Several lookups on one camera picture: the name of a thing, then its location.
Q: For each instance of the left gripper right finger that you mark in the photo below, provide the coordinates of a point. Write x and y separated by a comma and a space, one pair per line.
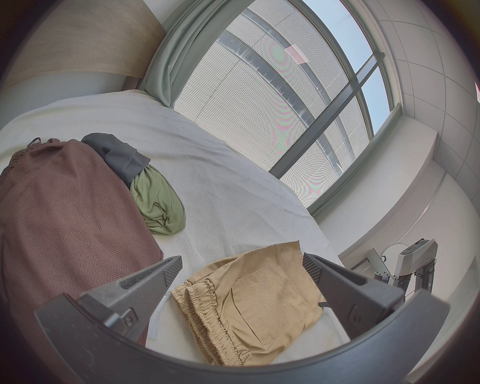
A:
356, 300

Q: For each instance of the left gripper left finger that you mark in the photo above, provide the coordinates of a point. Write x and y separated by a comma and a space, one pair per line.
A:
125, 300

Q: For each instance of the tan shorts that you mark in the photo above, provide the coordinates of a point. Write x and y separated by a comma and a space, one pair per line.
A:
255, 296

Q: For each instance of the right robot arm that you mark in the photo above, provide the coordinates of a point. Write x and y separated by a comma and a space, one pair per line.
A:
416, 253

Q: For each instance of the bed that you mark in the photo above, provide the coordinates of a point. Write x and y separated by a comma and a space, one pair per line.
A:
232, 187

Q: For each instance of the white garment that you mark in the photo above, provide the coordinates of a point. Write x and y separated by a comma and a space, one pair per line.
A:
155, 322

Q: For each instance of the grey small table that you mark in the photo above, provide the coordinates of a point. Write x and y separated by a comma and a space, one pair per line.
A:
377, 264

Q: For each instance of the brown garment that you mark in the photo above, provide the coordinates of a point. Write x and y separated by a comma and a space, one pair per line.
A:
63, 232

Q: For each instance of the green garment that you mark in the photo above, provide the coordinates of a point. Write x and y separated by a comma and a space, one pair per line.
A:
157, 202

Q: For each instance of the dark grey garment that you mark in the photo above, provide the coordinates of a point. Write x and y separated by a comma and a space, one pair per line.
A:
112, 153

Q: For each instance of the window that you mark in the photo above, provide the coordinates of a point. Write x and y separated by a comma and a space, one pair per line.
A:
330, 114

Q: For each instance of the grey-green curtain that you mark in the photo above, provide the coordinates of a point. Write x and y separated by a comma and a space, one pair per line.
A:
180, 56

